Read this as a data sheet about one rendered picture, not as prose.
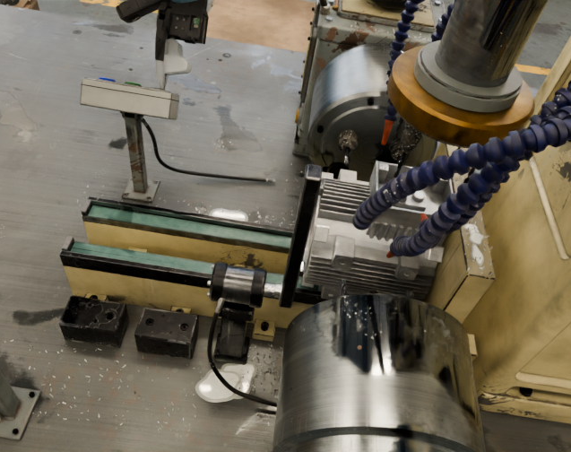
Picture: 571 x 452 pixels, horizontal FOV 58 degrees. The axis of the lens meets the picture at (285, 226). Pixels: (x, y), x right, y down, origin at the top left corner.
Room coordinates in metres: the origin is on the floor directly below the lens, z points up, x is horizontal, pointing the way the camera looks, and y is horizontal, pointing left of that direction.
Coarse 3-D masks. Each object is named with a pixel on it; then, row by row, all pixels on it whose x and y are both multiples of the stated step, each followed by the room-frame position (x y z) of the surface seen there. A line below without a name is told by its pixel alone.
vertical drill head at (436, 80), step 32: (480, 0) 0.55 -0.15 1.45; (512, 0) 0.54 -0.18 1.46; (544, 0) 0.55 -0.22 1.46; (448, 32) 0.58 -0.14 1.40; (480, 32) 0.55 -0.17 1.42; (512, 32) 0.54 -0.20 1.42; (416, 64) 0.58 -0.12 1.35; (448, 64) 0.56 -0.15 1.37; (480, 64) 0.54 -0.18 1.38; (512, 64) 0.56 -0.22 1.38; (416, 96) 0.53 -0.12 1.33; (448, 96) 0.53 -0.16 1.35; (480, 96) 0.53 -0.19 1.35; (512, 96) 0.54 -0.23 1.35; (416, 128) 0.52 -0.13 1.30; (448, 128) 0.50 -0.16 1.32; (480, 128) 0.50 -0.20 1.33; (512, 128) 0.51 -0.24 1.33
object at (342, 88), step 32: (352, 64) 0.90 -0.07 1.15; (384, 64) 0.89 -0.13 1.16; (320, 96) 0.86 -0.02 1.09; (352, 96) 0.80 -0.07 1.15; (384, 96) 0.80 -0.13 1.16; (320, 128) 0.78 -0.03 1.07; (352, 128) 0.79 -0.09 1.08; (320, 160) 0.79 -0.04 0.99; (352, 160) 0.79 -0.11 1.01; (384, 160) 0.79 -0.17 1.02; (416, 160) 0.80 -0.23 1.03
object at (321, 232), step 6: (324, 174) 0.64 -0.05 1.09; (330, 174) 0.64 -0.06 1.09; (318, 228) 0.52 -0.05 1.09; (324, 228) 0.52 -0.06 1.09; (318, 234) 0.51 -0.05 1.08; (324, 234) 0.51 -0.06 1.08; (318, 240) 0.51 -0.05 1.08; (324, 240) 0.51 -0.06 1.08; (438, 246) 0.53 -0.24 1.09; (426, 252) 0.53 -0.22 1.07; (432, 252) 0.52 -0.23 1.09; (438, 252) 0.52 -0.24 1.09; (426, 258) 0.52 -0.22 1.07; (432, 258) 0.51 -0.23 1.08; (438, 258) 0.51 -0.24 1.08; (300, 282) 0.52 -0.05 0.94
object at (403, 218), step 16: (384, 176) 0.62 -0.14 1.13; (416, 192) 0.59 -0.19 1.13; (432, 192) 0.62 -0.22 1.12; (448, 192) 0.60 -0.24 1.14; (400, 208) 0.54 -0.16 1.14; (416, 208) 0.57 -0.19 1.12; (432, 208) 0.58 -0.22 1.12; (384, 224) 0.53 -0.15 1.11; (400, 224) 0.54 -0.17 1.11; (416, 224) 0.54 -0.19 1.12
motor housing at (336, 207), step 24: (336, 192) 0.58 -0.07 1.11; (360, 192) 0.59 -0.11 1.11; (336, 216) 0.55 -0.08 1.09; (312, 240) 0.52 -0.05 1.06; (360, 240) 0.53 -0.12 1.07; (384, 240) 0.53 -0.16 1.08; (312, 264) 0.49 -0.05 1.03; (360, 264) 0.50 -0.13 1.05; (384, 264) 0.50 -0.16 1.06; (432, 264) 0.52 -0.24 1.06; (360, 288) 0.49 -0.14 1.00; (384, 288) 0.49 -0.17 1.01; (408, 288) 0.50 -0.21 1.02
